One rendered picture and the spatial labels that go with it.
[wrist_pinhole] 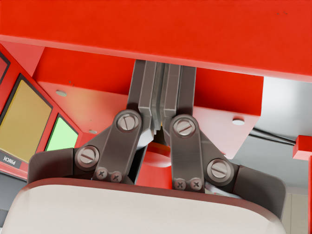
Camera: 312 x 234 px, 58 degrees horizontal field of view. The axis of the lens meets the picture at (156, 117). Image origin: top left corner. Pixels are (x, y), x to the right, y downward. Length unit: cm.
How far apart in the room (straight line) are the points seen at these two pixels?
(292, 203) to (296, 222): 21
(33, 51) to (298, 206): 368
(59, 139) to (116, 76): 9
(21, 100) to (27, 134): 3
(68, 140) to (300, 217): 370
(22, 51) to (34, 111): 22
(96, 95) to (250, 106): 10
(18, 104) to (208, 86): 12
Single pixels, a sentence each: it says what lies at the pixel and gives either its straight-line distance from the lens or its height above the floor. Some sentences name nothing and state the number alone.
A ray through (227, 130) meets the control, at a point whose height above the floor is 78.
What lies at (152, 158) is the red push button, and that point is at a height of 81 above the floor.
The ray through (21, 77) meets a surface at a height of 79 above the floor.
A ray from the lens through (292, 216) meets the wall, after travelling 389.
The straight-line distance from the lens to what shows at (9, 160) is 21.
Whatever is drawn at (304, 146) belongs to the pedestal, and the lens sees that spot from 227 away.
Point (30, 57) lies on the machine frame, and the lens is 44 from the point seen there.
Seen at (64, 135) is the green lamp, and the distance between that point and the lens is 26.
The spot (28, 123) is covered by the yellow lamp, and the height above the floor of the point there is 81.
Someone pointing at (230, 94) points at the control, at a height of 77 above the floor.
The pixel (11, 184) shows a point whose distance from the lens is 44.
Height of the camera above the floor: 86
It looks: 22 degrees down
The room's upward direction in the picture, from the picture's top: 167 degrees counter-clockwise
